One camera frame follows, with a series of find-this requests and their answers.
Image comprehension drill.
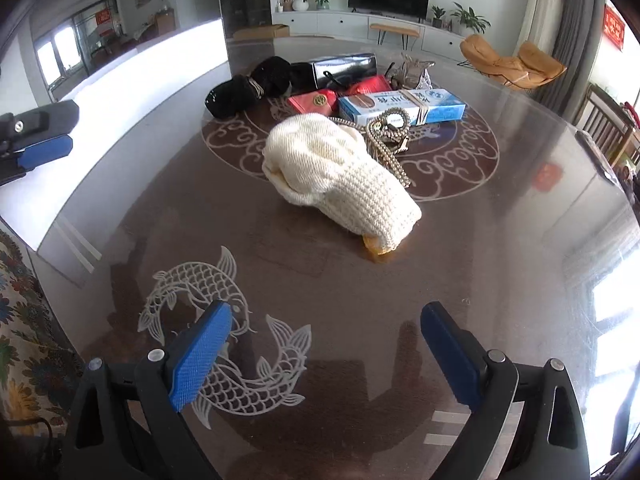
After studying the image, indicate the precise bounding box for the pearl beaded hair claw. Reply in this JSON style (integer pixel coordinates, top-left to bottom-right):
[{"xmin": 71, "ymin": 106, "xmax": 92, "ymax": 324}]
[{"xmin": 330, "ymin": 107, "xmax": 412, "ymax": 188}]

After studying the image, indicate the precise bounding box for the blue white carton box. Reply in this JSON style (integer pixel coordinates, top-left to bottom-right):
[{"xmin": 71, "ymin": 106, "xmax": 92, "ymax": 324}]
[{"xmin": 338, "ymin": 89, "xmax": 466, "ymax": 126}]

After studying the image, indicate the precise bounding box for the red snack packet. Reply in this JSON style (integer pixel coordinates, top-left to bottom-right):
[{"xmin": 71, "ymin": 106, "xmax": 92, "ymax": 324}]
[
  {"xmin": 288, "ymin": 89, "xmax": 338, "ymax": 117},
  {"xmin": 342, "ymin": 75, "xmax": 392, "ymax": 96}
]

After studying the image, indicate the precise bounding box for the black rectangular box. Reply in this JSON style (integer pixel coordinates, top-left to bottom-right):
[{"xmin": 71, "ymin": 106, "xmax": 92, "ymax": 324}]
[{"xmin": 292, "ymin": 53, "xmax": 378, "ymax": 91}]

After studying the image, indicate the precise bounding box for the floral fabric sofa cover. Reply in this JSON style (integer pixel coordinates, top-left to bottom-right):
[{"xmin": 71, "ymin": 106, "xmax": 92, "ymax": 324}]
[{"xmin": 1, "ymin": 231, "xmax": 84, "ymax": 437}]

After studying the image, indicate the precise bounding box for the wooden dining chair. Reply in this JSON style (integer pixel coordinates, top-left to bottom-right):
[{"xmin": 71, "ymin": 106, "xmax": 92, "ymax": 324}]
[{"xmin": 574, "ymin": 84, "xmax": 639, "ymax": 171}]

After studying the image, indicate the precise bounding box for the orange lounge chair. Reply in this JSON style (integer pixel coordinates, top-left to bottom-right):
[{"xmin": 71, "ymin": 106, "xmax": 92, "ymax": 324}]
[{"xmin": 460, "ymin": 34, "xmax": 567, "ymax": 91}]

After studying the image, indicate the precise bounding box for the white tv cabinet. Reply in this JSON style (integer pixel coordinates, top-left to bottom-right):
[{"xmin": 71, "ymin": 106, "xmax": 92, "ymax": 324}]
[{"xmin": 271, "ymin": 10, "xmax": 465, "ymax": 63}]

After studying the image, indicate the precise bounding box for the small wooden bench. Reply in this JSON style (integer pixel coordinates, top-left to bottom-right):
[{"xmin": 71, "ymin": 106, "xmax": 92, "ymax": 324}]
[{"xmin": 369, "ymin": 23, "xmax": 420, "ymax": 50}]

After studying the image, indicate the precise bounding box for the green potted plant right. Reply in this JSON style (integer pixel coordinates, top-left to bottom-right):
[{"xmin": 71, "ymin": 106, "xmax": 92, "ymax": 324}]
[{"xmin": 450, "ymin": 2, "xmax": 491, "ymax": 37}]

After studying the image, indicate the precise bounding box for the grey curtain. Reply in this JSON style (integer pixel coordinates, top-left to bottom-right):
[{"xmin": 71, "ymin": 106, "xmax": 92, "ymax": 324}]
[{"xmin": 534, "ymin": 0, "xmax": 605, "ymax": 122}]

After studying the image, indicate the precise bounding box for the small dark potted plant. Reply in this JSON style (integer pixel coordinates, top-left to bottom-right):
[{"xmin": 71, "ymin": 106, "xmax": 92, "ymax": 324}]
[{"xmin": 432, "ymin": 6, "xmax": 446, "ymax": 28}]

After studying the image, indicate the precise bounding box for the red wall decoration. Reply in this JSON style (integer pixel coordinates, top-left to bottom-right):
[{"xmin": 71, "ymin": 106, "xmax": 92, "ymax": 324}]
[{"xmin": 602, "ymin": 4, "xmax": 626, "ymax": 51}]

